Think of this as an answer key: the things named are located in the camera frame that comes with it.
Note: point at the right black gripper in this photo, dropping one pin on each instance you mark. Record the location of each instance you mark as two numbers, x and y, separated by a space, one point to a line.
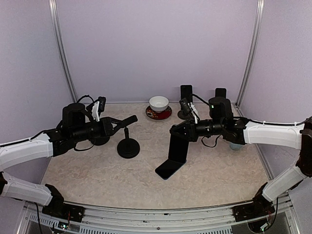
191 132

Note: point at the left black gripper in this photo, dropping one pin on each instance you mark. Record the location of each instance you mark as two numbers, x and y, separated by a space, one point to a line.
107 126

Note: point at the small round-base phone stand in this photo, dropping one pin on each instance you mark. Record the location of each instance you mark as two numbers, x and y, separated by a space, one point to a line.
183 115

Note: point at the black phone white edge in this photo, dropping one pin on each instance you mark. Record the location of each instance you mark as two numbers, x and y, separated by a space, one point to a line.
178 149

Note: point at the tall black phone stand front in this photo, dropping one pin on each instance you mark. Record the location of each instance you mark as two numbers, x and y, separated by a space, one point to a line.
128 147

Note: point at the tall black phone stand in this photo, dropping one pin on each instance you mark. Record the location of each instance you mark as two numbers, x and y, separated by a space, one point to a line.
100 141
128 147

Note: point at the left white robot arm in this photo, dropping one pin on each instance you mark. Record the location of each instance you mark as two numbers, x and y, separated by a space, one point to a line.
77 125

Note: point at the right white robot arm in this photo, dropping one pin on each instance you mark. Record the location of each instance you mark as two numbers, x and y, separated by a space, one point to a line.
241 130

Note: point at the tall black phone stand rear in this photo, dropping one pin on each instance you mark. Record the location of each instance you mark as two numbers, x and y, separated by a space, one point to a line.
100 141

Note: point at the black phone blue edge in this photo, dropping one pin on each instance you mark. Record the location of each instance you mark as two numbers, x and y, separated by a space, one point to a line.
168 168

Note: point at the red patterned saucer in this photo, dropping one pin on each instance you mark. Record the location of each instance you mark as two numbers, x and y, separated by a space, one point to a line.
158 115

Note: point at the white ceramic bowl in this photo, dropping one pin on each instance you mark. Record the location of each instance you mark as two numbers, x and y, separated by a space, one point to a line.
158 103

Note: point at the light blue mug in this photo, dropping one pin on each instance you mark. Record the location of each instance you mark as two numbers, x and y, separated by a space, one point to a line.
235 147

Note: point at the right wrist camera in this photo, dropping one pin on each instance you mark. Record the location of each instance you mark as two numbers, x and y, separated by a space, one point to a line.
189 109

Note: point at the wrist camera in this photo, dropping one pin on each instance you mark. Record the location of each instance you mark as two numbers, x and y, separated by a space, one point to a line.
98 107
189 109

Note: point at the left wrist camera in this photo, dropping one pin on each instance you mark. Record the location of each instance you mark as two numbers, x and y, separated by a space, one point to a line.
98 107

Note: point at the aluminium front rail frame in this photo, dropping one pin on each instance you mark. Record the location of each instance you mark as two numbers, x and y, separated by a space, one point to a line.
107 220

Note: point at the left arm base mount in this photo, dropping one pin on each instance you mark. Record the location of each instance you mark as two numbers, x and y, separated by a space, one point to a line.
65 211

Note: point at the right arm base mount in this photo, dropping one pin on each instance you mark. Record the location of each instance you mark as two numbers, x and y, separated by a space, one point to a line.
253 210

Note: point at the left aluminium corner post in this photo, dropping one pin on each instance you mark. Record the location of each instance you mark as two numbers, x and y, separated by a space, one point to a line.
61 49

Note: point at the aluminium corner post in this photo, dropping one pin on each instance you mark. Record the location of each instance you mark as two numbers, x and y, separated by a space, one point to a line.
252 52
61 49

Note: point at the right aluminium corner post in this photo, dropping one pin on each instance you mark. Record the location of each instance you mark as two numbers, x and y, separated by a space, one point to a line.
252 52

